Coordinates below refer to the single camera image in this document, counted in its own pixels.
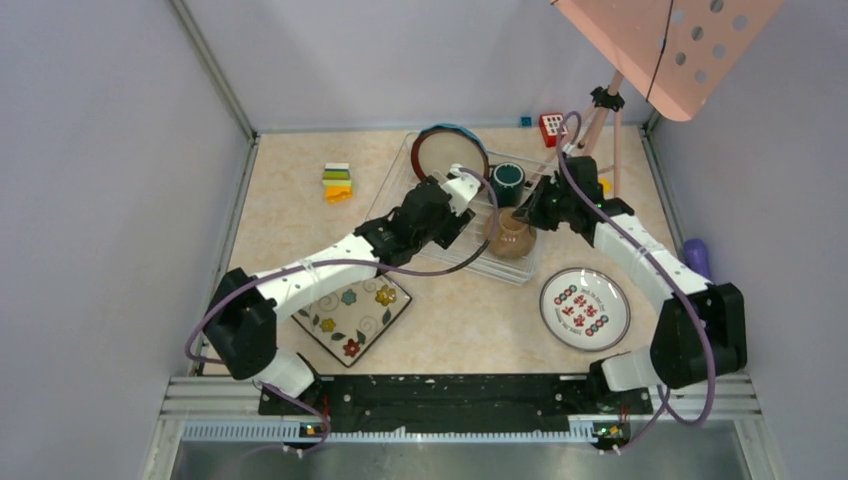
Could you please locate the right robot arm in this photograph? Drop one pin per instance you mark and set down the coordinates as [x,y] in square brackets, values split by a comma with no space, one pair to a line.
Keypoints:
[700,333]

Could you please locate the stacked colourful toy bricks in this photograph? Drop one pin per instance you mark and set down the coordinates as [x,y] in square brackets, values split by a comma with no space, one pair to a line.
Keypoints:
[337,182]

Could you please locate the brown speckled bowl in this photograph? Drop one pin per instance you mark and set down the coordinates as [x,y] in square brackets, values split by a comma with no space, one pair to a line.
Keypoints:
[508,238]

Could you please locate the red white toy block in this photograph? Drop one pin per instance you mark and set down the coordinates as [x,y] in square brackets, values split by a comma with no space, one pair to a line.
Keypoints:
[551,128]

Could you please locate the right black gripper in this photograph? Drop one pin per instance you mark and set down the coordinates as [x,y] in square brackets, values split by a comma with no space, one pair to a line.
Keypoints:
[530,211]

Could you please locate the white wire dish rack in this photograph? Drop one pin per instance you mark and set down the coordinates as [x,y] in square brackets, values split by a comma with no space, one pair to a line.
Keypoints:
[400,178]

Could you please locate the pink perforated board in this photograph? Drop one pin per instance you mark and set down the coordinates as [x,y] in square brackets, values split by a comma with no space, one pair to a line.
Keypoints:
[675,53]

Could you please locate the purple handled tool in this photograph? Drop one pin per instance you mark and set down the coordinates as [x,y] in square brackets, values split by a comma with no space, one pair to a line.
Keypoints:
[696,257]

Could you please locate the dark green mug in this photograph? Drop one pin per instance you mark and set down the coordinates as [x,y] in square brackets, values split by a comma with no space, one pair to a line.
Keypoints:
[508,181]

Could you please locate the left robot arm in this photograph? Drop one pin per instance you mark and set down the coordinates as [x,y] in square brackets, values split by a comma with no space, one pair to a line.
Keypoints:
[241,321]

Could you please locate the teal polka dot plate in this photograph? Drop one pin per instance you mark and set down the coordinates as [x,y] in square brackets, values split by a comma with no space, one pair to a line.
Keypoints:
[450,127]

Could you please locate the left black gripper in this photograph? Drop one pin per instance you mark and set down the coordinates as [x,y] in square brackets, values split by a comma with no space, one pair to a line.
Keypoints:
[453,226]

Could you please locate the square floral glass plate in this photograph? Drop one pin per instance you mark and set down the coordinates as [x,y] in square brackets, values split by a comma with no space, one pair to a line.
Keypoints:
[348,321]

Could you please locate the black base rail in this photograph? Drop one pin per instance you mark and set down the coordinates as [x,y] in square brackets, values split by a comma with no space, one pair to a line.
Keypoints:
[440,404]

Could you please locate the red rimmed beige plate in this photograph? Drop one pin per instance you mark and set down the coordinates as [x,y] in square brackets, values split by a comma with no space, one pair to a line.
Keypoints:
[441,150]

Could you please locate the white round patterned plate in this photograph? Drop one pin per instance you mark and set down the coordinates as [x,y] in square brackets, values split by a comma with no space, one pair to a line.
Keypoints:
[585,309]

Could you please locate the yellow toy frame brick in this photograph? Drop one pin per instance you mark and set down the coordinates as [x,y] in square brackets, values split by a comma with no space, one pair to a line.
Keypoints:
[606,186]

